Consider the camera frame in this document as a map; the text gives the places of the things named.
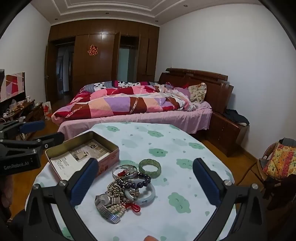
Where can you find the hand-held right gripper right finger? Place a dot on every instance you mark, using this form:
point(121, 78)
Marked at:
point(205, 183)

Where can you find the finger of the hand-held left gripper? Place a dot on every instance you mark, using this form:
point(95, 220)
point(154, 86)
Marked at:
point(32, 126)
point(52, 138)

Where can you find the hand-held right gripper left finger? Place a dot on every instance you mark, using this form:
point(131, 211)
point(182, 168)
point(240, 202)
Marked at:
point(84, 183)

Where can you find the silver wristwatch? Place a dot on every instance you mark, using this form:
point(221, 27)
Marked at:
point(104, 200)

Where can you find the silver bangle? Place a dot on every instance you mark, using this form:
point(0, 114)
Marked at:
point(114, 172)

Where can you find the pink metal tin box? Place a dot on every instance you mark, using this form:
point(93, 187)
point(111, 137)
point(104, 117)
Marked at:
point(106, 160)

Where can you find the pale jade bangle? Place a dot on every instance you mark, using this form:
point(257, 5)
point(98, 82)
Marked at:
point(150, 194)

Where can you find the red knot charm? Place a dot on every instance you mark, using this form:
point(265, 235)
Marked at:
point(135, 208)

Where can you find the person's right hand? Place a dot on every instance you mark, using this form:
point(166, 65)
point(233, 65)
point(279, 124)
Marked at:
point(151, 238)

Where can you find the wooden television cabinet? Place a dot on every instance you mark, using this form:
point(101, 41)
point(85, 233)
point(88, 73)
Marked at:
point(34, 113)

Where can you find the white red gift bag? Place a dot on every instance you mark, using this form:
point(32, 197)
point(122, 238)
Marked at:
point(47, 111)

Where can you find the white cup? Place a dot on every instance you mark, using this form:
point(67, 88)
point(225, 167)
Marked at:
point(28, 99)

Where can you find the television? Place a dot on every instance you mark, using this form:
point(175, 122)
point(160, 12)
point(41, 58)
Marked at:
point(12, 85)

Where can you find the wooden nightstand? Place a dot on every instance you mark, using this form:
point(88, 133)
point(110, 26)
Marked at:
point(224, 136)

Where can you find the wicker chair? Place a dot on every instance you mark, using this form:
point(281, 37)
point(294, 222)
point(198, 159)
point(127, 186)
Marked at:
point(261, 162)

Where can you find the dark clothes pile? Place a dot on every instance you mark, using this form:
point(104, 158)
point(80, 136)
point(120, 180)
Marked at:
point(235, 117)

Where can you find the patchwork quilt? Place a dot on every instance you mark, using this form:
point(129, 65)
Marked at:
point(115, 102)

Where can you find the colourful patterned cushion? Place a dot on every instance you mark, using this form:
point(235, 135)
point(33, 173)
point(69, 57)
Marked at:
point(282, 160)

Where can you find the wooden wardrobe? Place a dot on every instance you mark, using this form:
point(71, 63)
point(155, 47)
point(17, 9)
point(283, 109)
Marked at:
point(101, 69)

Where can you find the wooden bed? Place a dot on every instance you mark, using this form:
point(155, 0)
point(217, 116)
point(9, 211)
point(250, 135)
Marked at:
point(208, 92)

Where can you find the floral pillow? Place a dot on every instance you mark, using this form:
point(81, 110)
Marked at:
point(197, 92)

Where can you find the red paper decoration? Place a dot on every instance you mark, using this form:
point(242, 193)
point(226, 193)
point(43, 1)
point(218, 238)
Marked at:
point(93, 50)

